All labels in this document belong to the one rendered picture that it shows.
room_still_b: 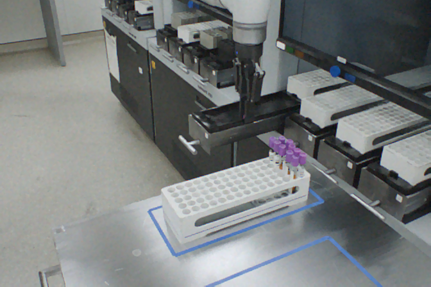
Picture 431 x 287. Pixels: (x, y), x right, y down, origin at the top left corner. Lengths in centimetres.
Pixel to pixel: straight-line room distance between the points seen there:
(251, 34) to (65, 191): 158
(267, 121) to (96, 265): 69
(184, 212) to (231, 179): 13
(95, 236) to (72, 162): 180
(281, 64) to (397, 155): 53
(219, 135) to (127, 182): 126
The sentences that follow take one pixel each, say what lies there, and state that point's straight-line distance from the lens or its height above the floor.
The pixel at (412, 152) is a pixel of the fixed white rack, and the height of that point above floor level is 86.
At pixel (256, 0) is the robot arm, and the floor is 116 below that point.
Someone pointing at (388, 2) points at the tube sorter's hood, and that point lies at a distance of 108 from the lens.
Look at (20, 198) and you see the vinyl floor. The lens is 247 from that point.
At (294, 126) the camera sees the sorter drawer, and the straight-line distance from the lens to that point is 128.
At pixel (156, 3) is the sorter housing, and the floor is 89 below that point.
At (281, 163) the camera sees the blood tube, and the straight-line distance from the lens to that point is 92.
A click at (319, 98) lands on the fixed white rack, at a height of 86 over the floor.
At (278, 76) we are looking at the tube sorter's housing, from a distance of 145.
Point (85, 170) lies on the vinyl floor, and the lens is 257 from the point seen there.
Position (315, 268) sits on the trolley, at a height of 82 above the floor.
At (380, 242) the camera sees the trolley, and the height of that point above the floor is 82.
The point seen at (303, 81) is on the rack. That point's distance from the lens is 141.
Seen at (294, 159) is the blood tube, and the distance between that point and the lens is 87.
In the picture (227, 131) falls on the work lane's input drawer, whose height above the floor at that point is 80.
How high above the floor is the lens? 141
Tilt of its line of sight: 29 degrees down
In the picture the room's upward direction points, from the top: straight up
